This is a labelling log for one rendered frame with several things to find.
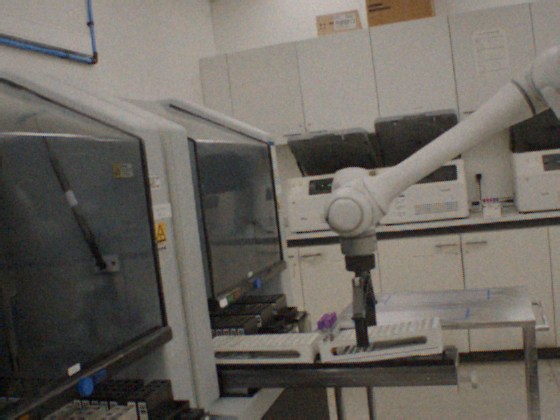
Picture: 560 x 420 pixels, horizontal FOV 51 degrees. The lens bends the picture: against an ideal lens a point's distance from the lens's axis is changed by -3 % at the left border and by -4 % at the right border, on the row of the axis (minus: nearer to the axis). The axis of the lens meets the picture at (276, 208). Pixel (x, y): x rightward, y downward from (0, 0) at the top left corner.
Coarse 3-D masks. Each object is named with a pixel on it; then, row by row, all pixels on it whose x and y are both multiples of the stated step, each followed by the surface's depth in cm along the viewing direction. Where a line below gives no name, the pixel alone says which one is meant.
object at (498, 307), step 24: (480, 288) 208; (504, 288) 203; (384, 312) 192; (408, 312) 188; (432, 312) 184; (456, 312) 180; (480, 312) 176; (504, 312) 173; (528, 312) 169; (528, 336) 162; (528, 360) 163; (528, 384) 203; (336, 408) 183; (528, 408) 204
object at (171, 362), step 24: (0, 72) 139; (24, 72) 139; (72, 96) 133; (120, 120) 130; (144, 120) 137; (168, 240) 137; (168, 264) 136; (168, 288) 135; (168, 312) 134; (144, 360) 133; (168, 360) 132; (144, 384) 134; (192, 384) 141
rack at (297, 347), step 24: (216, 336) 168; (240, 336) 166; (264, 336) 163; (288, 336) 160; (312, 336) 157; (216, 360) 158; (240, 360) 156; (264, 360) 154; (288, 360) 152; (312, 360) 151
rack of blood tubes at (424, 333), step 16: (416, 320) 151; (432, 320) 148; (352, 336) 149; (384, 336) 144; (400, 336) 143; (416, 336) 152; (432, 336) 141; (320, 352) 150; (352, 352) 149; (368, 352) 146; (384, 352) 145; (400, 352) 143; (416, 352) 142; (432, 352) 141
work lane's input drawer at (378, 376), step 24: (384, 360) 149; (408, 360) 142; (432, 360) 141; (456, 360) 141; (240, 384) 155; (264, 384) 153; (288, 384) 151; (312, 384) 149; (336, 384) 147; (360, 384) 145; (384, 384) 144; (408, 384) 142; (432, 384) 140; (456, 384) 138
